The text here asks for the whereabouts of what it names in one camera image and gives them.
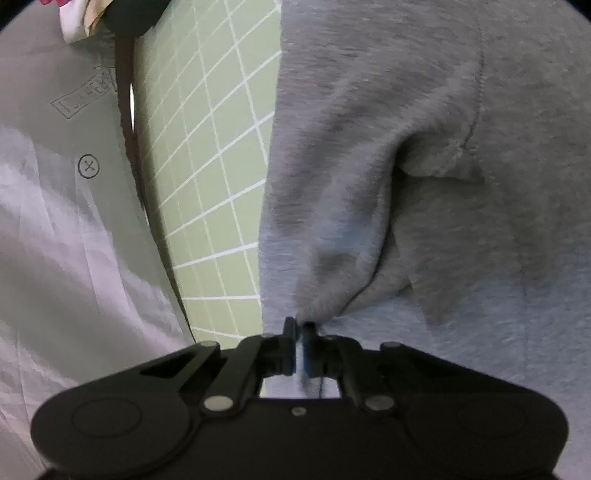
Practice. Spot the floral patterned cloth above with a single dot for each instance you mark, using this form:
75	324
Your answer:
83	16

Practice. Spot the grey sweatshirt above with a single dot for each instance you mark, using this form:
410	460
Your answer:
397	184

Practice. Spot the dark round object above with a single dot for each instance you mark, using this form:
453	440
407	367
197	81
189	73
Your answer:
131	16

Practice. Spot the green grid cutting mat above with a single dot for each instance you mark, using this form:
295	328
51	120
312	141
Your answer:
207	175

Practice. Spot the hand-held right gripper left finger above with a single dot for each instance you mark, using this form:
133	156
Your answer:
289	349

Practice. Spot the pale grey cloth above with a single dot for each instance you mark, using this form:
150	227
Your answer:
60	221

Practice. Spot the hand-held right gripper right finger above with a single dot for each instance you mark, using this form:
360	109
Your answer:
308	350

